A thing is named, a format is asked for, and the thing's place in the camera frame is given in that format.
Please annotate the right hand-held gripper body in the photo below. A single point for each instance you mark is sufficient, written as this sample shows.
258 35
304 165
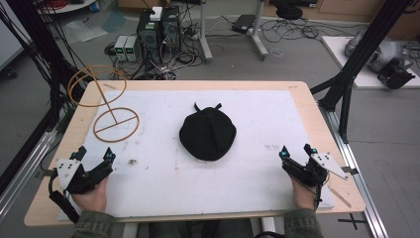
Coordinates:
307 173

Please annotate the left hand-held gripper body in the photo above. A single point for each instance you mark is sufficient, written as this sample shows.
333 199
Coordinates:
68 172

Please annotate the person's right hand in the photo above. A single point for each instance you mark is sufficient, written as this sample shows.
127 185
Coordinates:
303 196

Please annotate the person's left hand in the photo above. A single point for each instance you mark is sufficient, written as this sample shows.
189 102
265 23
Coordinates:
92 200

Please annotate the thin wooden stick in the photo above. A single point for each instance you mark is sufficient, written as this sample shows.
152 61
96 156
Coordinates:
340 196

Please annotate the white table leg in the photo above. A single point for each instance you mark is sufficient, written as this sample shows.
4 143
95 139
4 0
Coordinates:
130 230
268 225

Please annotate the black knit hat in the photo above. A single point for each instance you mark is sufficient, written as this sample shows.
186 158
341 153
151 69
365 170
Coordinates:
207 134

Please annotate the white foam mat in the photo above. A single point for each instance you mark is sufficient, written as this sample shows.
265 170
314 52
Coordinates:
198 188

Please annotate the white floor platform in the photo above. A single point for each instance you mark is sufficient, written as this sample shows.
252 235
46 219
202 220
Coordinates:
336 53

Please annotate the grey power supply unit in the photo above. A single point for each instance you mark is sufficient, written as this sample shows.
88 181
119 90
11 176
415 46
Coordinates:
120 48
132 49

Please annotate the black device on platform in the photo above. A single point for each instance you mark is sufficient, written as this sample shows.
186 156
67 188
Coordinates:
396 76

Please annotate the grey desk leg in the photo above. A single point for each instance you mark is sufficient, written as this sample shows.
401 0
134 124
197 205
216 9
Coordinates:
258 36
205 36

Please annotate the clear plastic sheet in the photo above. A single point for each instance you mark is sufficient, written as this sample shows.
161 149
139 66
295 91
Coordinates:
82 31

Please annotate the grey rounded machine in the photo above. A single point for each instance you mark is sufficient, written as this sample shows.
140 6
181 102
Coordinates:
386 54

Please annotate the black computer tower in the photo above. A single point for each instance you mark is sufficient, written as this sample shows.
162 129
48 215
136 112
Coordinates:
149 38
171 29

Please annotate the teal sheet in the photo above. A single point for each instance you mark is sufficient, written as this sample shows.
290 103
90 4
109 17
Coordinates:
114 22

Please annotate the flat black box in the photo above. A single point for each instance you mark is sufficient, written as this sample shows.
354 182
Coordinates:
243 23

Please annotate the black stool base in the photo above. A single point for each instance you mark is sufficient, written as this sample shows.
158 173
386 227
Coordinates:
289 12

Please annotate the round white table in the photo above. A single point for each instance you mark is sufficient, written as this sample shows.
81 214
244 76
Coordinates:
69 7

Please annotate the blue tape roll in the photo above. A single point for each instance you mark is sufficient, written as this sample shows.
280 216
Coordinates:
94 6

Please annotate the small white box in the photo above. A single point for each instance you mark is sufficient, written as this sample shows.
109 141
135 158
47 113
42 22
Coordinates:
156 13

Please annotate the aluminium rail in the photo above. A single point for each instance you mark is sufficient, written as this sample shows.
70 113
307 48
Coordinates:
23 175
360 185

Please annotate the black metal frame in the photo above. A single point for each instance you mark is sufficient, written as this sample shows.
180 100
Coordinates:
39 39
360 56

